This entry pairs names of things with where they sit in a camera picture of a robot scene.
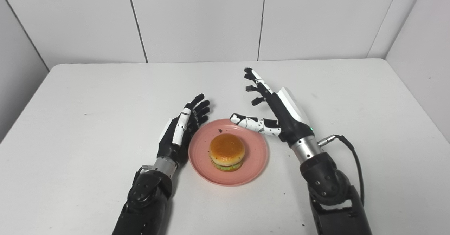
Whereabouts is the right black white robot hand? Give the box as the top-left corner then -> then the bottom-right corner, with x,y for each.
230,67 -> 315,148

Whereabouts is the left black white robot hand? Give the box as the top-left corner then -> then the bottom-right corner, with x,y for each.
156,93 -> 211,167

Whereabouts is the toy hamburger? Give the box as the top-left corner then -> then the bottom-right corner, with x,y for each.
209,133 -> 246,172

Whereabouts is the pink plate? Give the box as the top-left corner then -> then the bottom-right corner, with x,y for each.
188,118 -> 269,187

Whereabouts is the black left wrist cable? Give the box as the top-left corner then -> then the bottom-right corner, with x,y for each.
131,165 -> 152,197

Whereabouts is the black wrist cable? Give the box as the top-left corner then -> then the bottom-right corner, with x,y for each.
131,165 -> 152,197
318,134 -> 365,207

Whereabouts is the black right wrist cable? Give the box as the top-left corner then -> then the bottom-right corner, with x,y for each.
318,134 -> 365,207

